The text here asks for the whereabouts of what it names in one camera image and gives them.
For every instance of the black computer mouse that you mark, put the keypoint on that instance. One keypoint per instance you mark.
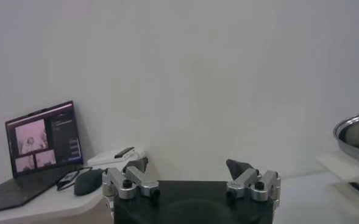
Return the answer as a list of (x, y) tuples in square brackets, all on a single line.
[(87, 182)]

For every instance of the white side table with laptop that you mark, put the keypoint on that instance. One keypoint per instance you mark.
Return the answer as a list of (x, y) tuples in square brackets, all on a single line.
[(45, 207)]

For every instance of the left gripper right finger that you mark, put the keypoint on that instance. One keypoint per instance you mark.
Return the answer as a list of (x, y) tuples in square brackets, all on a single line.
[(243, 182)]

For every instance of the small black white device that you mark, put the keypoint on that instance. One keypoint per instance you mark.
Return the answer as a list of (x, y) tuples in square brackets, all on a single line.
[(124, 152)]

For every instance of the black open laptop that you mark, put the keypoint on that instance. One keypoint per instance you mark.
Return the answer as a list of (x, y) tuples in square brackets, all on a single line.
[(60, 137)]

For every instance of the flat white box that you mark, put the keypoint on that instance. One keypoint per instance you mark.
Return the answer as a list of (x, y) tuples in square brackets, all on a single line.
[(106, 157)]

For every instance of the steel steamer basket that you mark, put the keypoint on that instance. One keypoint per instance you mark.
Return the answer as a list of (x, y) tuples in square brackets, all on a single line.
[(356, 137)]

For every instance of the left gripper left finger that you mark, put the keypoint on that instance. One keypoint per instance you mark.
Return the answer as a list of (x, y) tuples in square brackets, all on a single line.
[(147, 184)]

